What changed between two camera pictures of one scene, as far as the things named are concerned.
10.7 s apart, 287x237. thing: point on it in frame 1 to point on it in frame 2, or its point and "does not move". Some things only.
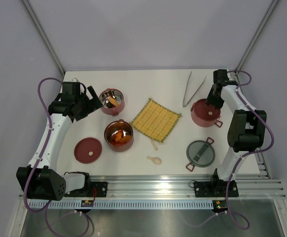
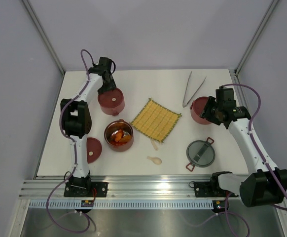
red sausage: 117,143 does not move
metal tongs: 194,95 does not move
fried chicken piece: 125,138 does not move
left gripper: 92,105 to 111,86
